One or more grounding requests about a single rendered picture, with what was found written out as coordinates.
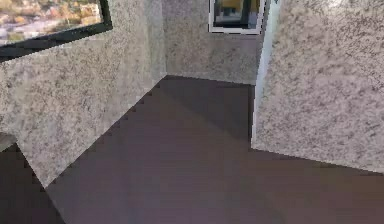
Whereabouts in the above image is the white framed painting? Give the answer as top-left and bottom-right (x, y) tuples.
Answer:
(208, 0), (268, 36)

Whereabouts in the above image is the black framed window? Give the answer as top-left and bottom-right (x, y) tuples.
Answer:
(0, 0), (114, 63)

